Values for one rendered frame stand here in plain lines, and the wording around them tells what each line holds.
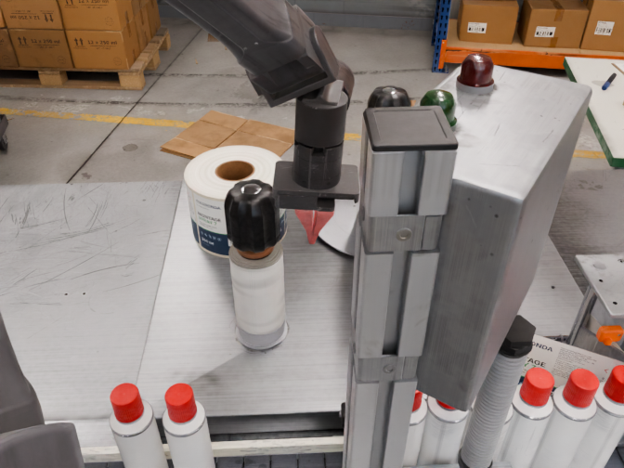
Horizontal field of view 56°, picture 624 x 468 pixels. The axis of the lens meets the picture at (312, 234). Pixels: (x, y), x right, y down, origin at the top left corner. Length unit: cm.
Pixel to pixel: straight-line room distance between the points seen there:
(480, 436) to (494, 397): 6
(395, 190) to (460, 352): 14
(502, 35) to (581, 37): 51
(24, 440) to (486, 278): 26
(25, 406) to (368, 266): 20
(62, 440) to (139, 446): 57
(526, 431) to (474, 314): 44
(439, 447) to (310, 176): 37
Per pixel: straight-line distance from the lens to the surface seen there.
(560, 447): 85
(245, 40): 56
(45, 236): 145
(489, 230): 34
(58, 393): 111
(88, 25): 407
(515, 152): 37
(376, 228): 34
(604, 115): 210
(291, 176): 71
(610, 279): 84
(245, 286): 92
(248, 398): 96
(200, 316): 109
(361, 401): 45
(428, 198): 33
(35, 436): 21
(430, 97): 37
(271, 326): 99
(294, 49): 59
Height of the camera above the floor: 165
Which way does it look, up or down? 38 degrees down
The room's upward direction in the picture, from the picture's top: straight up
